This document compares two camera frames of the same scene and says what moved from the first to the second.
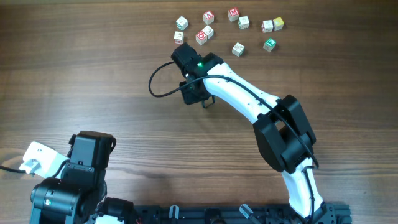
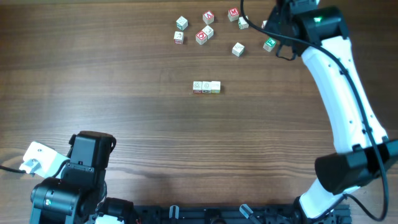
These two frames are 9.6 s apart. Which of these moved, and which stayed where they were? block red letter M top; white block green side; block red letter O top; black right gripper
Moved: black right gripper
Stayed: block red letter O top; white block green side; block red letter M top
